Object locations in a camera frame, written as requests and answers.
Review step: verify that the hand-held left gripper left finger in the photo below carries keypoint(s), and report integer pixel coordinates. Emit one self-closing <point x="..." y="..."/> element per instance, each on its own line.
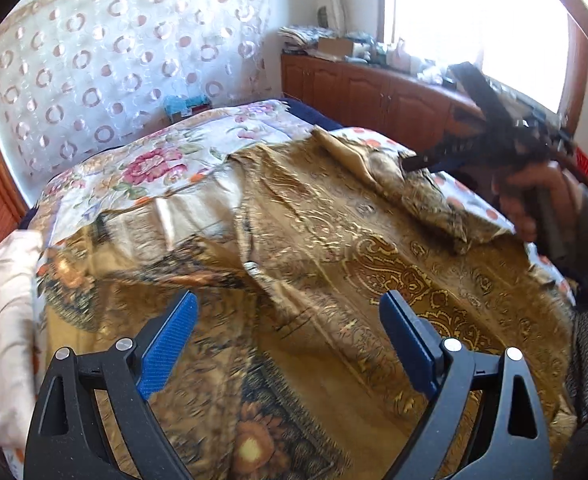
<point x="166" y="347"/>

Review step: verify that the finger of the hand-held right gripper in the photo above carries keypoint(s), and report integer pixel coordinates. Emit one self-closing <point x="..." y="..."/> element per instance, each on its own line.
<point x="444" y="156"/>
<point x="484" y="92"/>

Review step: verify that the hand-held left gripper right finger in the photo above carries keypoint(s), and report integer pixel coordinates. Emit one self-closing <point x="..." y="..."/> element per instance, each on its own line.
<point x="406" y="345"/>

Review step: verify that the golden paisley patterned cloth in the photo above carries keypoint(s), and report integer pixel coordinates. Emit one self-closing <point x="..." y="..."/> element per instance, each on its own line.
<point x="324" y="240"/>

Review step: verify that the person's right hand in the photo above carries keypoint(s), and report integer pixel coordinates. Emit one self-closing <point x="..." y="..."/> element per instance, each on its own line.
<point x="516" y="210"/>

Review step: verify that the orange fruit print bedsheet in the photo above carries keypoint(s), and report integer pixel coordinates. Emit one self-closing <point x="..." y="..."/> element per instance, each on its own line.
<point x="479" y="210"/>

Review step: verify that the window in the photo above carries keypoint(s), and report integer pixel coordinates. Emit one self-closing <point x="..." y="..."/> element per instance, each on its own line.
<point x="474" y="25"/>

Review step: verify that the wooden cabinet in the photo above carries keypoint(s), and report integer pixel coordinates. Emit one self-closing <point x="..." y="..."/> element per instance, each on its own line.
<point x="354" y="90"/>

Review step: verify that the navy blanket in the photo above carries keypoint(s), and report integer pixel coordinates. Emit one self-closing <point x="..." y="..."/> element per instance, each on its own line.
<point x="314" y="115"/>

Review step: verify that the cardboard box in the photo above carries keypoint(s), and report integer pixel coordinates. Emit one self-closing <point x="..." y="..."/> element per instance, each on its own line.
<point x="335" y="49"/>

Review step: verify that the cream folded pillow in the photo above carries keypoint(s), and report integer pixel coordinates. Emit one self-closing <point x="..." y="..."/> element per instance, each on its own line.
<point x="3" y="320"/>

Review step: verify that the cream window curtain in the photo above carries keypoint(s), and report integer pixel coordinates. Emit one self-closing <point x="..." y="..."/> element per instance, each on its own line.
<point x="346" y="0"/>

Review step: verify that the stack of folded printed cloths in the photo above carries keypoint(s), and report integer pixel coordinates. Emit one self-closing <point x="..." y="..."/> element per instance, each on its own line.
<point x="301" y="37"/>

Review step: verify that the pink floral blanket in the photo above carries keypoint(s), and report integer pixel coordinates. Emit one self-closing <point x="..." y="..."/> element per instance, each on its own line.
<point x="173" y="160"/>

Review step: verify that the blue box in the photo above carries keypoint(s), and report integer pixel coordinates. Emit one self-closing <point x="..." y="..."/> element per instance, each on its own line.
<point x="186" y="107"/>

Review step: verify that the sheer curtain with circle pattern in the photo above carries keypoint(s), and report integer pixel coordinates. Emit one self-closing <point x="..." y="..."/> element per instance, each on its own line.
<point x="123" y="60"/>

